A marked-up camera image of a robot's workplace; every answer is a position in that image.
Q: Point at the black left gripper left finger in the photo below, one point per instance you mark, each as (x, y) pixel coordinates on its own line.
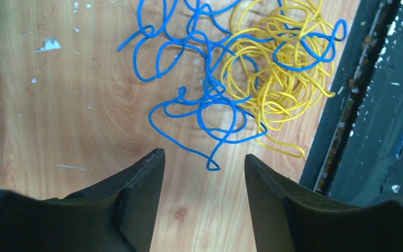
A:
(115, 214)

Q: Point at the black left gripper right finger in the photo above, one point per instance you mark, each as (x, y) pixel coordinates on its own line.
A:
(287, 216)

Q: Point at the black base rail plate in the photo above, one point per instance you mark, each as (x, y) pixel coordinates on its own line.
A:
(357, 153)

